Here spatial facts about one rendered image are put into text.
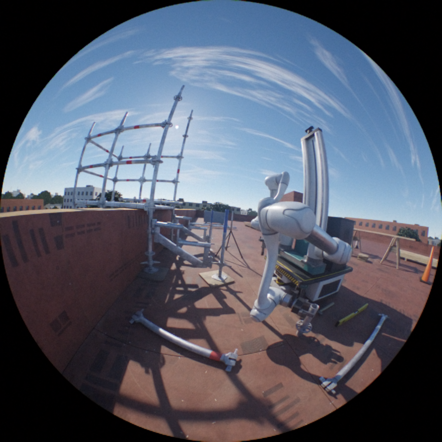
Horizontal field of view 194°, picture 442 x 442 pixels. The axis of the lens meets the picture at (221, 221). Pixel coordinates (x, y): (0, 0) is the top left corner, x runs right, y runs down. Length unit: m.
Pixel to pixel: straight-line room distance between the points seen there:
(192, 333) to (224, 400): 0.48
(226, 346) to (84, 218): 1.06
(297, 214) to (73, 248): 1.01
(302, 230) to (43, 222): 1.01
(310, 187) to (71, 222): 1.91
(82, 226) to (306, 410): 1.40
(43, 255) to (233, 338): 1.07
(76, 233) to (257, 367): 1.15
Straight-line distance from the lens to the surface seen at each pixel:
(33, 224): 0.69
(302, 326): 1.00
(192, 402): 0.76
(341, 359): 1.10
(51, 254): 0.75
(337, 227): 1.38
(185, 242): 1.35
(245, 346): 0.90
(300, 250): 1.45
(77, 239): 0.83
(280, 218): 0.51
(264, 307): 0.80
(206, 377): 0.79
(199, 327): 0.96
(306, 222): 0.49
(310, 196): 1.53
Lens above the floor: 0.75
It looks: 4 degrees down
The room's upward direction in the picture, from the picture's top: 6 degrees clockwise
